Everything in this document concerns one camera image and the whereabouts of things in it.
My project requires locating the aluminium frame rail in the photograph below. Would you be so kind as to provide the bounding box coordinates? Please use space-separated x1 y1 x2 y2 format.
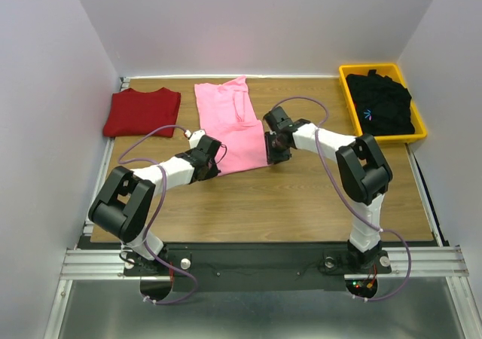
44 245 472 339

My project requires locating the pink t shirt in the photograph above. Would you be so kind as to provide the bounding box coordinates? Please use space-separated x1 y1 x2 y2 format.
194 75 267 176

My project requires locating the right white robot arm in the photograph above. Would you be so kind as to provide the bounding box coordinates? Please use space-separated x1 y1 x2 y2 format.
264 119 393 271

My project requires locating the folded red t shirt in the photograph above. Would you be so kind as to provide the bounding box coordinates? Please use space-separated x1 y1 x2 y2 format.
102 87 182 138

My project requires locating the black t shirts pile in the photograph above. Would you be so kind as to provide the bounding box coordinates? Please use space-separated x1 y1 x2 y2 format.
346 69 415 136

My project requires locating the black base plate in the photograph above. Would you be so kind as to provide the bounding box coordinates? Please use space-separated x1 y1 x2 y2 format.
120 242 392 294

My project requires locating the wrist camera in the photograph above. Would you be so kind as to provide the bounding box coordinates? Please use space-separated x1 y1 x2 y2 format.
184 130 227 163
263 106 293 133

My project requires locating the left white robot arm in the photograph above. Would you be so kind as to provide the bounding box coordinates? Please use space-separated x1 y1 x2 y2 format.
88 148 219 276

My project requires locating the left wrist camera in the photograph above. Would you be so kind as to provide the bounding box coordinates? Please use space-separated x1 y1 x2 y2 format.
184 130 227 163

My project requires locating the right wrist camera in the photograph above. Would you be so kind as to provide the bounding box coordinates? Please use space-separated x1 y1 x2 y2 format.
263 106 293 133

